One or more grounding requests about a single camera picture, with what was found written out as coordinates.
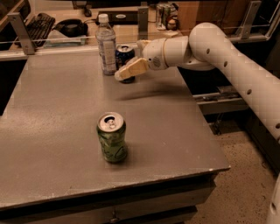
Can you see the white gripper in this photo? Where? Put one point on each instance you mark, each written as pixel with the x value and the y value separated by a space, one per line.
pixel 154 54

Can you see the blue pepsi can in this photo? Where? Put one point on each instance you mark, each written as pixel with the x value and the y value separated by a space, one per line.
pixel 123 54

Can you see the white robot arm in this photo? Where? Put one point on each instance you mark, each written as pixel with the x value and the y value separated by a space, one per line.
pixel 205 48

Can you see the clear plastic water bottle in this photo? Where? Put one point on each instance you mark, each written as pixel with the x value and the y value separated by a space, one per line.
pixel 106 39

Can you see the green soda can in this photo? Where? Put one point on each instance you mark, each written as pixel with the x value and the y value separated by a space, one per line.
pixel 111 129

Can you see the small round brown object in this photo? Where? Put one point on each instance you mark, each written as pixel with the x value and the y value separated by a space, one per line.
pixel 172 25

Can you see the black flat device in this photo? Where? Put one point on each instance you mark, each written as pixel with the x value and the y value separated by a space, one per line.
pixel 121 17

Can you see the black headphones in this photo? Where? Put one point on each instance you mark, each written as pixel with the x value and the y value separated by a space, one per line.
pixel 72 28

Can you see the brown cardboard box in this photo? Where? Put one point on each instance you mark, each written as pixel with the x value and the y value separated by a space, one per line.
pixel 227 14

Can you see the black keyboard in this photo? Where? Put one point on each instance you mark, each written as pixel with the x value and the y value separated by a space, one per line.
pixel 39 28

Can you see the drawer knob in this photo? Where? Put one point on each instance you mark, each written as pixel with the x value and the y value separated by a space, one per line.
pixel 114 219

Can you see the middle metal bracket post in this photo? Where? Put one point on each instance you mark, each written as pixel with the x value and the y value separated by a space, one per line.
pixel 142 21

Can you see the metal bracket post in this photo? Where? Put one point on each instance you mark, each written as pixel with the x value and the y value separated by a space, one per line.
pixel 244 29
pixel 23 36
pixel 142 21

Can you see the right metal bracket post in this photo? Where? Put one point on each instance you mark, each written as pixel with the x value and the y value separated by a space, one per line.
pixel 244 29

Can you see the left metal bracket post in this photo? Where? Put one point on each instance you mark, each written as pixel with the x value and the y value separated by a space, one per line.
pixel 23 36

